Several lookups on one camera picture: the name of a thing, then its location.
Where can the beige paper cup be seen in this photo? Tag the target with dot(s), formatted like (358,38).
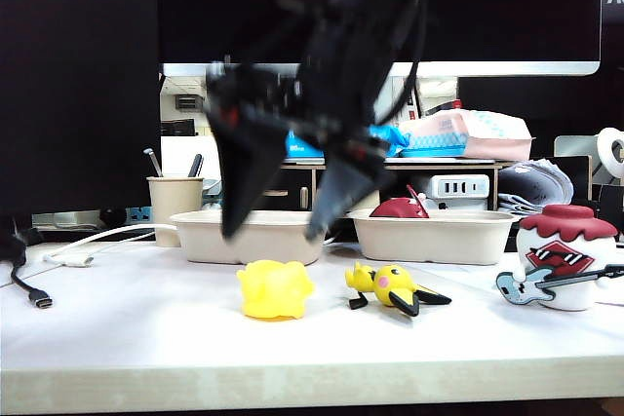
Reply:
(173,201)

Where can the silver-bezel computer monitor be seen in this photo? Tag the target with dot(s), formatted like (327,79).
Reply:
(219,7)

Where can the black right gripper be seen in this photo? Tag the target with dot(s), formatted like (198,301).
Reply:
(341,143)

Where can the white jar doll black lettering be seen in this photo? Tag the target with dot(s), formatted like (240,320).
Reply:
(395,209)

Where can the beige paper box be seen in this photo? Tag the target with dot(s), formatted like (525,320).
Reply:
(429,240)
(273,245)

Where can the yellow black-eared mouse doll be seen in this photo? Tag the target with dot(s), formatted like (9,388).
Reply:
(387,284)

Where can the white jar doll blue guitar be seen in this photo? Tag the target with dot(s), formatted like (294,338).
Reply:
(560,236)

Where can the white USB power charger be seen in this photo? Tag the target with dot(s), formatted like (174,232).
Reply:
(458,187)

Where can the black AOC monitor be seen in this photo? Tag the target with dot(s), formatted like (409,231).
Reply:
(614,21)

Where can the red and white carton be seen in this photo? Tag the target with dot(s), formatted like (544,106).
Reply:
(396,94)

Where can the yellow blob doll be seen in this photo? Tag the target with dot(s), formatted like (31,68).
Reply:
(273,289)

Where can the wooden desk organizer shelf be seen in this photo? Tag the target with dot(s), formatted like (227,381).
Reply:
(439,166)

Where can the black partition panel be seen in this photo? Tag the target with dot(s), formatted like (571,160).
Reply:
(73,94)

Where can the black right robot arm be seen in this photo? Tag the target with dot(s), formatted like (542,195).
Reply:
(361,21)

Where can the flat white box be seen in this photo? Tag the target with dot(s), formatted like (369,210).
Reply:
(463,205)

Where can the silver power strip blue socket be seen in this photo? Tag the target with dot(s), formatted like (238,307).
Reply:
(139,215)

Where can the blue wet wipes pack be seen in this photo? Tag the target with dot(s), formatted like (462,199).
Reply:
(390,136)

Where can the black round knob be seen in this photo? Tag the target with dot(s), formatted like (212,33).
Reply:
(112,215)

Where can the pink tissue pack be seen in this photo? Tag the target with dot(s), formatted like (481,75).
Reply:
(487,143)

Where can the silver pen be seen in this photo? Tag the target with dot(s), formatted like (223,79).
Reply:
(152,160)

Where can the white tape roll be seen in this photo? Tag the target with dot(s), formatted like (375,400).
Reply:
(607,143)

